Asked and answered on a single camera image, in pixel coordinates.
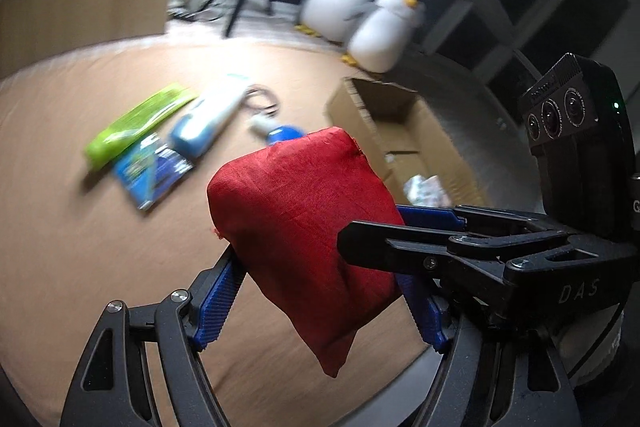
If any patterned tissue pack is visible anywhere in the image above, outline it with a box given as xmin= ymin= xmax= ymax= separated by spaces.
xmin=402 ymin=175 xmax=448 ymax=208

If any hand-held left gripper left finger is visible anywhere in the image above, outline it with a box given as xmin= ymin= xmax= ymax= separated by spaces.
xmin=60 ymin=244 xmax=248 ymax=427

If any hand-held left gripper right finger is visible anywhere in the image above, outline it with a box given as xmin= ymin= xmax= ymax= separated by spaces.
xmin=399 ymin=274 xmax=576 ymax=427

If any red cloth pouch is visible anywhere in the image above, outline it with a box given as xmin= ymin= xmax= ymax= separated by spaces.
xmin=207 ymin=126 xmax=406 ymax=378

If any small penguin plush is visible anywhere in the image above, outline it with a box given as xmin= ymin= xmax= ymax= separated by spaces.
xmin=342 ymin=0 xmax=426 ymax=74

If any blue round tin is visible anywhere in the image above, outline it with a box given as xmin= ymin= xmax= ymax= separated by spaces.
xmin=267 ymin=124 xmax=306 ymax=145

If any white tube with blue cap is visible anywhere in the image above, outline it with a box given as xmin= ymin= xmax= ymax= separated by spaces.
xmin=170 ymin=74 xmax=253 ymax=158

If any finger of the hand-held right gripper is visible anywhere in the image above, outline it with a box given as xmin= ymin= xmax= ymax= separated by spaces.
xmin=336 ymin=220 xmax=508 ymax=282
xmin=396 ymin=204 xmax=551 ymax=239

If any blue card packet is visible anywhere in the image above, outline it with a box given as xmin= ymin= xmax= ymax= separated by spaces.
xmin=112 ymin=134 xmax=195 ymax=210

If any green tube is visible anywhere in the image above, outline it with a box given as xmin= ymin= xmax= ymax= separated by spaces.
xmin=84 ymin=83 xmax=197 ymax=170

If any small white bottle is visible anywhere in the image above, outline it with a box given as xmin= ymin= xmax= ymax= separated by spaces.
xmin=250 ymin=114 xmax=273 ymax=138

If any cardboard box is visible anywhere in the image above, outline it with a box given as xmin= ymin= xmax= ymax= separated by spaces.
xmin=325 ymin=77 xmax=493 ymax=208

